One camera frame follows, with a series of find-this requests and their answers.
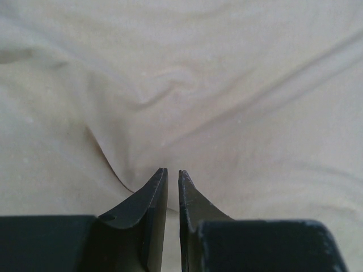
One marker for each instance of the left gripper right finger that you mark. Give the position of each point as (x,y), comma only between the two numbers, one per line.
(212,241)

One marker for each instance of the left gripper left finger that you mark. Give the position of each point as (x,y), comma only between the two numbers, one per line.
(128,237)

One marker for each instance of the beige t shirt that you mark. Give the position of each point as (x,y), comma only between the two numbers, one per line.
(259,101)

